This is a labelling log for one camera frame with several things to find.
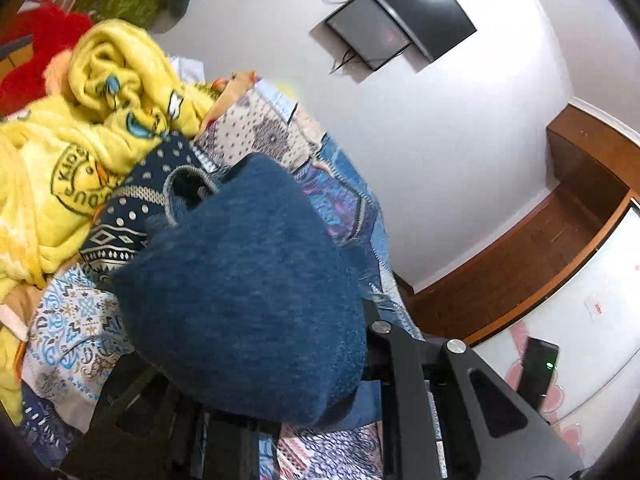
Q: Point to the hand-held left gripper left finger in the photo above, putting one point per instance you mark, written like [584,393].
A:
[150,425]

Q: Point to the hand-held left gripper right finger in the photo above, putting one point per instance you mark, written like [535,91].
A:
[400,360]

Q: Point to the small black wall monitor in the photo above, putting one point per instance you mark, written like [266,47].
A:
[370,30]

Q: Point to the red plush toy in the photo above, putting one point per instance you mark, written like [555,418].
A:
[30,60]

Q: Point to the wooden overhead cabinet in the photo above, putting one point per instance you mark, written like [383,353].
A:
[585,155]

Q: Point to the yellow cartoon blanket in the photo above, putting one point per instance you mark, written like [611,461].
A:
[60,160]

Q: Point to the green camouflage bag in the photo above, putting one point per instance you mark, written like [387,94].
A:
[120,2]

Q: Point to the blue patchwork bed cover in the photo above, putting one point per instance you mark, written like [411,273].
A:
[70,330]

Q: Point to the blue denim jacket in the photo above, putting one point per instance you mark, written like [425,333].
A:
[240,285]

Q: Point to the black wall television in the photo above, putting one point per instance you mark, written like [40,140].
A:
[420,5]

